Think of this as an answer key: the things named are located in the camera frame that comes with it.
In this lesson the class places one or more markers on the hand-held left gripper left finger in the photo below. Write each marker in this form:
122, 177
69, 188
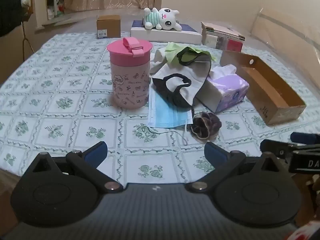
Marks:
96, 152

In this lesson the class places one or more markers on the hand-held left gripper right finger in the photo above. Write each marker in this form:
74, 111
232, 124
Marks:
215, 152

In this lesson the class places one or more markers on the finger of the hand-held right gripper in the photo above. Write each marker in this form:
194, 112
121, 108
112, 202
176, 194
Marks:
275, 148
306, 137

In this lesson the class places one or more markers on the dark velvet scrunchie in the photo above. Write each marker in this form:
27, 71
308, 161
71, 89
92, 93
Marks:
205, 125

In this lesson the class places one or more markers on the purple tissue pack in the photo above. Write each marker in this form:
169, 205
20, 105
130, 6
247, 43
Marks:
230, 92

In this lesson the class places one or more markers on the cardboard tray box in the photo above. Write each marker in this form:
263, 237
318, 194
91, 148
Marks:
265, 87

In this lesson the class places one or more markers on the blue face mask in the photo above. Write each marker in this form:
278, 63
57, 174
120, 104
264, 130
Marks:
165, 115

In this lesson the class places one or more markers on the white black-trimmed face mask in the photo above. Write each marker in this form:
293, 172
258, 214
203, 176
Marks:
175, 70

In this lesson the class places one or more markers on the green cloth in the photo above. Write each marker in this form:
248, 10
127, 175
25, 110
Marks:
175, 48

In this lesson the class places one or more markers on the red and white garment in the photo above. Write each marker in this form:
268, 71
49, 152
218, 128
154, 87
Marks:
305, 235

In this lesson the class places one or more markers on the pink lidded cup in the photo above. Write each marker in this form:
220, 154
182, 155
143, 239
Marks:
130, 85

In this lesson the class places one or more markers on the plastic wrapped headboard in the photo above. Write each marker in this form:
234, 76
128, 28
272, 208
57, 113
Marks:
287, 30

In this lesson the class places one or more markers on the stack of books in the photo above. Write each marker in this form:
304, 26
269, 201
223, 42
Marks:
222, 40

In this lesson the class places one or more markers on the small brown cardboard box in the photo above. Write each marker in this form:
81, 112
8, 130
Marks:
108, 26

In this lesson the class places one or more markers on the flat white box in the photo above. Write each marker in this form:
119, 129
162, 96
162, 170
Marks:
160, 36

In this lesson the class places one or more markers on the white plush toy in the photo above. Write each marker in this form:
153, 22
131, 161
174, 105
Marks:
166, 18

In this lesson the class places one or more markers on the dark hanging garment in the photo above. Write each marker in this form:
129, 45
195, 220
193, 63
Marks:
10, 5

